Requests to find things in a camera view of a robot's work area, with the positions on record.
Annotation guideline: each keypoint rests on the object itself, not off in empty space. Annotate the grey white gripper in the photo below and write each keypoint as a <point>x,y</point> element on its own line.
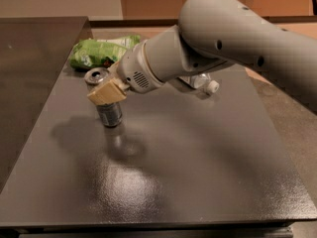
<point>133,69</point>

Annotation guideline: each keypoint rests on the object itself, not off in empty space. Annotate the silver blue redbull can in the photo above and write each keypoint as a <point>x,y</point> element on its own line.
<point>110,114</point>

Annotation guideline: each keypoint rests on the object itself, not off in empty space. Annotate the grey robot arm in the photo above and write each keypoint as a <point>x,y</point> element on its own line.
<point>211,35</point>

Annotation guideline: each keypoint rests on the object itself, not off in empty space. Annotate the green chip bag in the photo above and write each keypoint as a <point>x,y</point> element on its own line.
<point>90,53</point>

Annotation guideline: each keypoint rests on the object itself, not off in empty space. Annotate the clear plastic water bottle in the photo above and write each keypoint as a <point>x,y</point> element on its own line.
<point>202,81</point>

